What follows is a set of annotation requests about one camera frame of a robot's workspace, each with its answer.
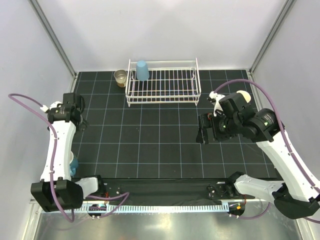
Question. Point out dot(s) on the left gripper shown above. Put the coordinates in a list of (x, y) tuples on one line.
[(83, 126)]

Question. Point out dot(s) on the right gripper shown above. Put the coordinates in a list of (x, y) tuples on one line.
[(207, 120)]

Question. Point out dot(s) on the teal flower mug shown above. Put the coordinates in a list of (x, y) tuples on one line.
[(73, 164)]

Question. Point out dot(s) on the black white mug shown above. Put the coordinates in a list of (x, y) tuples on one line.
[(245, 95)]

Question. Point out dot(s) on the light blue plastic cup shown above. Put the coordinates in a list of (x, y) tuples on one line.
[(142, 70)]

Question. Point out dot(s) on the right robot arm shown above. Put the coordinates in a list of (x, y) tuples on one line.
[(298, 195)]

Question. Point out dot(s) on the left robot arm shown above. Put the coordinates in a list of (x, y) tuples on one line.
[(56, 191)]

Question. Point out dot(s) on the black grid mat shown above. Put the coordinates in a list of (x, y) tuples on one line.
[(157, 141)]

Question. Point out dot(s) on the steel cup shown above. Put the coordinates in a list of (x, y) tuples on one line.
[(120, 78)]

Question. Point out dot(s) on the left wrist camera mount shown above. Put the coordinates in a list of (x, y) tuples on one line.
[(47, 107)]

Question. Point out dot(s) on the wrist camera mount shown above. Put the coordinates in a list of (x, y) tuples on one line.
[(47, 107), (215, 98)]

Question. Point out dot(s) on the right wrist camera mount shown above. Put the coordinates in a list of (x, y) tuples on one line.
[(215, 98)]

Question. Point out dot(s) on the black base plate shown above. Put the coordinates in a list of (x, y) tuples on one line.
[(167, 192)]

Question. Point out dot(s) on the white wire dish rack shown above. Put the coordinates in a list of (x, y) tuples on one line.
[(170, 82)]

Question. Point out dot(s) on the white cable duct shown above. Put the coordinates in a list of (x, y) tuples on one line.
[(142, 209)]

